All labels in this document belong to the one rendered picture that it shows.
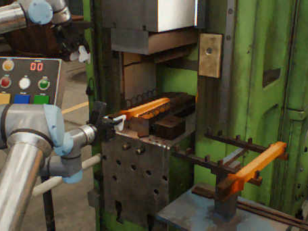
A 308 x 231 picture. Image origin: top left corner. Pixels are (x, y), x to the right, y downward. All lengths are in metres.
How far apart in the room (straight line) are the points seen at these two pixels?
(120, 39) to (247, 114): 0.62
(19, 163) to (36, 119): 0.13
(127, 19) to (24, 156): 0.82
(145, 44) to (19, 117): 0.69
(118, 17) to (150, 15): 0.16
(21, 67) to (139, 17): 0.69
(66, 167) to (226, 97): 0.69
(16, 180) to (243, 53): 0.96
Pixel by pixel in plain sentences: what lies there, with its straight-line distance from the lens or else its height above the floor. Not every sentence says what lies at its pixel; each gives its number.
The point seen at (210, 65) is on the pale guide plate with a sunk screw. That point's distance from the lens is 1.53.
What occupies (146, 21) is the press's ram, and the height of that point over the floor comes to 1.40.
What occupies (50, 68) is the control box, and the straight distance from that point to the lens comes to 1.87.
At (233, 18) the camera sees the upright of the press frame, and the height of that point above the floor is 1.42.
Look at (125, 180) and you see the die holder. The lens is 1.75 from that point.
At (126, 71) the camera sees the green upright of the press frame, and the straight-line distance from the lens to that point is 1.85.
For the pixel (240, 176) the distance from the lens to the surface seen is 1.08.
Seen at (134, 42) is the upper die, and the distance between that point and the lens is 1.57.
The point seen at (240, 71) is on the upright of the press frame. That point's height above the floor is 1.22.
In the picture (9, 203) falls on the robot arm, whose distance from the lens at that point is 0.90.
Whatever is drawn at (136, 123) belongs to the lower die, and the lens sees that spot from 1.66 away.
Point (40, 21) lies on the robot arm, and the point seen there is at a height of 1.43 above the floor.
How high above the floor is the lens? 1.55
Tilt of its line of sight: 20 degrees down
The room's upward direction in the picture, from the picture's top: straight up
